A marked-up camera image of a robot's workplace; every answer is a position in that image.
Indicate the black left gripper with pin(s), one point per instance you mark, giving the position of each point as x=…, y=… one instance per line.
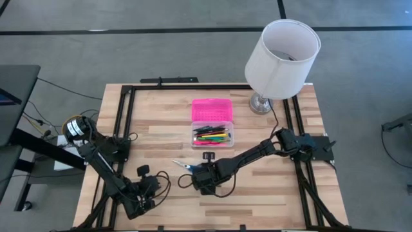
x=146, y=190

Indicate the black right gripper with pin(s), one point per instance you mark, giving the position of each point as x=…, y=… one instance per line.
x=209, y=175

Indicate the pink colored pencil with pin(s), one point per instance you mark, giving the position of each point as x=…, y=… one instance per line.
x=210, y=144

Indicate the pink highlighter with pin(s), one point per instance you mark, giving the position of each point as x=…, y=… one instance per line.
x=206, y=142

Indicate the green mechanical pencil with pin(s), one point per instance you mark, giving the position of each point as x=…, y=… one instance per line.
x=219, y=139

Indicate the yellow highlighter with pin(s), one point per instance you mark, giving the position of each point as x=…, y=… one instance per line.
x=214, y=135

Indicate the grey crayon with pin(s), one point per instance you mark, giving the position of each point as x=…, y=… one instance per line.
x=202, y=128

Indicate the black pen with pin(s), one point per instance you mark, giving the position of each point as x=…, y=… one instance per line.
x=216, y=129

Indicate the clear box with pink lid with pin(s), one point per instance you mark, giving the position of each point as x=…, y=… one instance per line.
x=210, y=109

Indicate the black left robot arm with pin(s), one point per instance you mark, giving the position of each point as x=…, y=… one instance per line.
x=103, y=167

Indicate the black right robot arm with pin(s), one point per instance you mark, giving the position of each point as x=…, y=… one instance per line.
x=257, y=153

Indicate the white box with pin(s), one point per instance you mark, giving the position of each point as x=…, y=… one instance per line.
x=61, y=162

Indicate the black caster wheel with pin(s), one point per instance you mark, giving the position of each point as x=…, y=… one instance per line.
x=27, y=206

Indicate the lamp with white shade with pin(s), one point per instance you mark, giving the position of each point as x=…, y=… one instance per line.
x=283, y=74

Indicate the black desk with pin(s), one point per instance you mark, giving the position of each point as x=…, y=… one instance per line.
x=19, y=83

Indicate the dark laptop screen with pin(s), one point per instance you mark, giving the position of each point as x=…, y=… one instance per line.
x=8, y=98

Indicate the black stand leg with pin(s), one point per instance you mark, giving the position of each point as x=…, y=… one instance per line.
x=400, y=121

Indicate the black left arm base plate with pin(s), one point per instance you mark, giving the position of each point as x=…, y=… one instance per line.
x=120, y=151

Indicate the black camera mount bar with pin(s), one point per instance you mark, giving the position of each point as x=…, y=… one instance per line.
x=180, y=79

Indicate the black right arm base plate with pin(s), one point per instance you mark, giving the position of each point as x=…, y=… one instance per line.
x=322, y=146

